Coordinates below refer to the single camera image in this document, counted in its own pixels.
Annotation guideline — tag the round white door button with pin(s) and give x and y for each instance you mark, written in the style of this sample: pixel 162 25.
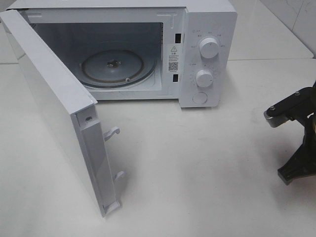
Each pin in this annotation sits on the round white door button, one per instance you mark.
pixel 200 98

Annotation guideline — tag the white microwave oven body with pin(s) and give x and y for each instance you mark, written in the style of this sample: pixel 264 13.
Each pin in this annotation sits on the white microwave oven body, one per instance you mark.
pixel 168 30

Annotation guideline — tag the white microwave door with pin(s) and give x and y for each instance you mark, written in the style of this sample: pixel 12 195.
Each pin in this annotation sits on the white microwave door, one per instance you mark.
pixel 68 109

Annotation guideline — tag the upper white power knob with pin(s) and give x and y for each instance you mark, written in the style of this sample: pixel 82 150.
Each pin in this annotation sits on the upper white power knob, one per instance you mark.
pixel 209 47

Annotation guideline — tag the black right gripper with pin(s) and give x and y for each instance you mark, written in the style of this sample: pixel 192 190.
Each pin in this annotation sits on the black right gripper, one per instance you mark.
pixel 303 162

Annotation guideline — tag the glass microwave turntable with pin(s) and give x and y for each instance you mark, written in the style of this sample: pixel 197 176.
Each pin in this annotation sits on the glass microwave turntable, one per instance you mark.
pixel 116 68

